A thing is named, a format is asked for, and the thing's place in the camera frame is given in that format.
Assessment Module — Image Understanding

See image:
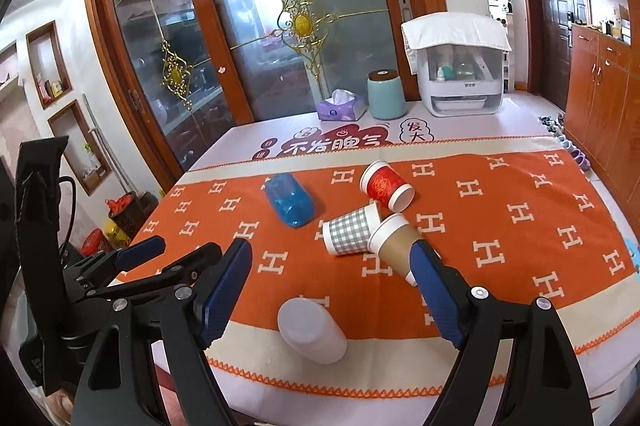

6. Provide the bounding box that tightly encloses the brown bin with red bag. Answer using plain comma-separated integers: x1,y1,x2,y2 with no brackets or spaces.
106,191,159,240

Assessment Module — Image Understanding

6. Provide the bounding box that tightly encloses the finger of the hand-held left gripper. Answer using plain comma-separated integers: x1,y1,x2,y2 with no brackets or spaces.
95,242,224,302
75,236,167,292

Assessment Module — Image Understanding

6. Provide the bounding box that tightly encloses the grey checked paper cup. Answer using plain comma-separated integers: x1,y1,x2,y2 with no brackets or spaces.
322,203,384,257

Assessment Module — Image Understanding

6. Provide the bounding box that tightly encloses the orange patterned blanket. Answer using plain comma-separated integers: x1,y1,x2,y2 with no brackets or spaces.
102,149,637,399

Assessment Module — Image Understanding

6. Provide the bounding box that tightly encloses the white towel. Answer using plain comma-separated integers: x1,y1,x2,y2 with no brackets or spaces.
401,12,513,75

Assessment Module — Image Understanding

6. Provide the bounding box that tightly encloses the blue plastic cup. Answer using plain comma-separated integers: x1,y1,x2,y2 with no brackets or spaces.
264,173,317,230

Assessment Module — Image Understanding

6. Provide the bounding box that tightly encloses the brown paper cup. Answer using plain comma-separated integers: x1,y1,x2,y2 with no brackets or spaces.
367,213,441,288

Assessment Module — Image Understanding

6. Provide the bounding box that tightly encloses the row of shoes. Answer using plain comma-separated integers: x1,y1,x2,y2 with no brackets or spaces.
537,112,594,170

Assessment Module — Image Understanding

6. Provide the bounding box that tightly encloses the black cable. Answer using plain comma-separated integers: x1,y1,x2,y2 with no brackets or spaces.
56,176,79,253

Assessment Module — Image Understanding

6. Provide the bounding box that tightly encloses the teal canister with brown lid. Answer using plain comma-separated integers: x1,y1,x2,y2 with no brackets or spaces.
368,69,407,120

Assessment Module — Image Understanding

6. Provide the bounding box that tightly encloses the dark entry door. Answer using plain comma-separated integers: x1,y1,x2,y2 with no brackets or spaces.
529,0,574,112

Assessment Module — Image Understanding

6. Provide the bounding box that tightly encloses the purple tissue box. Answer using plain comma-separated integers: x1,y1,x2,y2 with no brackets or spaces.
316,89,367,123

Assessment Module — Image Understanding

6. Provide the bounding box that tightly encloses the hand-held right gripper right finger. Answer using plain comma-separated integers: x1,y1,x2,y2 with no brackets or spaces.
410,240,588,426

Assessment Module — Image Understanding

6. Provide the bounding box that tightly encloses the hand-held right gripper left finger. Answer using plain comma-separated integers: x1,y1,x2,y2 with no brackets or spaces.
72,238,253,426

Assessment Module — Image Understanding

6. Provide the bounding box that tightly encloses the red round tin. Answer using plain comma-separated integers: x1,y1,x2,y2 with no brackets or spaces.
80,228,117,257

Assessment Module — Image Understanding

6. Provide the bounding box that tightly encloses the white translucent plastic cup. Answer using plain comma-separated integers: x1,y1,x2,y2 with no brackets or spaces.
277,297,348,366

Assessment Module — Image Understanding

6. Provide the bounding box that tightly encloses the wooden cabinet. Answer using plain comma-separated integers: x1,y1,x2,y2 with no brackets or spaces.
547,0,640,187

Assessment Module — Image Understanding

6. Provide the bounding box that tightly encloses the red paper cup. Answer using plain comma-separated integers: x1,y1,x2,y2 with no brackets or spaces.
360,160,416,213

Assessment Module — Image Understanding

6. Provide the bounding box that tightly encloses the white countertop appliance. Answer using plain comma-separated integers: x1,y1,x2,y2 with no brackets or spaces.
417,40,507,117

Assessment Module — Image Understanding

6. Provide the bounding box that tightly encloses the wooden wall niche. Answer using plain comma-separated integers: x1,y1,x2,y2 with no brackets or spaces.
48,99,114,196
26,21,74,110

